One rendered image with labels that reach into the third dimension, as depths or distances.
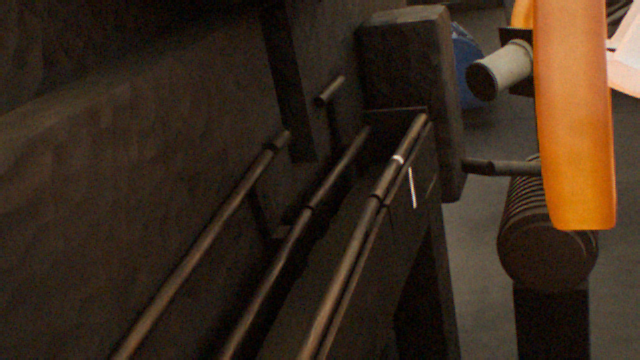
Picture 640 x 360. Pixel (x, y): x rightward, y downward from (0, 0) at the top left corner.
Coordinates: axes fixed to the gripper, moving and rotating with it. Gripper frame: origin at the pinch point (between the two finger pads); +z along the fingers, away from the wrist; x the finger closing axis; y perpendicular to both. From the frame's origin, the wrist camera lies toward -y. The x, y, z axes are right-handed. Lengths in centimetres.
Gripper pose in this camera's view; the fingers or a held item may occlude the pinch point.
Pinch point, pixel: (580, 62)
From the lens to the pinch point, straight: 41.6
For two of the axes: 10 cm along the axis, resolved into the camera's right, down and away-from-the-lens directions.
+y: 0.8, -8.7, -4.8
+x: -3.4, 4.3, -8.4
